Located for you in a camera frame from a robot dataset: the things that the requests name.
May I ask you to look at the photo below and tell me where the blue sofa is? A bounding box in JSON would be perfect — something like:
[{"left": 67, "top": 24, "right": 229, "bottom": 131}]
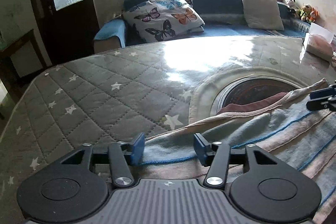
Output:
[{"left": 94, "top": 0, "right": 315, "bottom": 55}]

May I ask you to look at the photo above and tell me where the dark wooden glass door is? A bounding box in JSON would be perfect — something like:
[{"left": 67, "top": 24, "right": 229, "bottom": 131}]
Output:
[{"left": 26, "top": 0, "right": 101, "bottom": 65}]

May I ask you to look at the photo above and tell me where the white tissue box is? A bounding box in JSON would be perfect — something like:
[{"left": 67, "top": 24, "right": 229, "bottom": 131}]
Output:
[{"left": 302, "top": 22, "right": 335, "bottom": 62}]

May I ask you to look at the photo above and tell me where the butterfly print pillow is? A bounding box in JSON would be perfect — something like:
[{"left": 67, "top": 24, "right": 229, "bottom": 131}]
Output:
[{"left": 122, "top": 0, "right": 205, "bottom": 42}]

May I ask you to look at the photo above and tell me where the orange plush toy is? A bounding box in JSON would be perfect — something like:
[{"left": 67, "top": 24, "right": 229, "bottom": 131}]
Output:
[{"left": 308, "top": 7, "right": 320, "bottom": 24}]

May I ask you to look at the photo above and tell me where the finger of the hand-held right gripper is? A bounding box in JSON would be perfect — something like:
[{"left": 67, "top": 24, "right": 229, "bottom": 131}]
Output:
[
  {"left": 310, "top": 85, "right": 336, "bottom": 101},
  {"left": 306, "top": 98, "right": 336, "bottom": 112}
]

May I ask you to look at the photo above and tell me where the yellow green plush toy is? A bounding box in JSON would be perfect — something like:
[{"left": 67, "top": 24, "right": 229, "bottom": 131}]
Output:
[{"left": 298, "top": 4, "right": 311, "bottom": 21}]

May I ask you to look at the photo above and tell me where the round black table hob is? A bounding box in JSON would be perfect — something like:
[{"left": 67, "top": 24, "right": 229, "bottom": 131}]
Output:
[{"left": 215, "top": 76, "right": 305, "bottom": 115}]

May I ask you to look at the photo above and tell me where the striped blue towel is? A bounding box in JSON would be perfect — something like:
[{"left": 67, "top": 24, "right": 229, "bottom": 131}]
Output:
[{"left": 143, "top": 78, "right": 336, "bottom": 214}]

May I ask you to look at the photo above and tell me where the black and white plush toy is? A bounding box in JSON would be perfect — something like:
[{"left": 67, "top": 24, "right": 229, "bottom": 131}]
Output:
[{"left": 286, "top": 0, "right": 298, "bottom": 14}]

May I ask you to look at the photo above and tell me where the dark wooden cabinet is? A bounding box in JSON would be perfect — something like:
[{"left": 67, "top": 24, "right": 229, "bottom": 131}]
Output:
[{"left": 0, "top": 28, "right": 48, "bottom": 83}]

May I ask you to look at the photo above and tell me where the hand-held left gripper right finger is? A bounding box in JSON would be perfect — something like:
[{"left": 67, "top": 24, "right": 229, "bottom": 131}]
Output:
[{"left": 193, "top": 133, "right": 279, "bottom": 189}]

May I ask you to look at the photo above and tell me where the plain white pillow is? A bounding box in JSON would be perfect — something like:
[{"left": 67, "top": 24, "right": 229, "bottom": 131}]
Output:
[{"left": 241, "top": 0, "right": 285, "bottom": 31}]

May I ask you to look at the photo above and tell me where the grey quilted star table cover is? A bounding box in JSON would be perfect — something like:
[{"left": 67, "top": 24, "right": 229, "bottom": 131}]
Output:
[{"left": 0, "top": 34, "right": 336, "bottom": 224}]

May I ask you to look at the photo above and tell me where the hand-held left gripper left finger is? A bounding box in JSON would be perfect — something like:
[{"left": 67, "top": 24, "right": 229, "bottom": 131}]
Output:
[{"left": 60, "top": 133, "right": 146, "bottom": 189}]

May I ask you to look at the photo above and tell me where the blue armrest cover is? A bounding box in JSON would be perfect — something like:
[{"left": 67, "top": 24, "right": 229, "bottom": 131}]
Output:
[{"left": 94, "top": 20, "right": 127, "bottom": 47}]

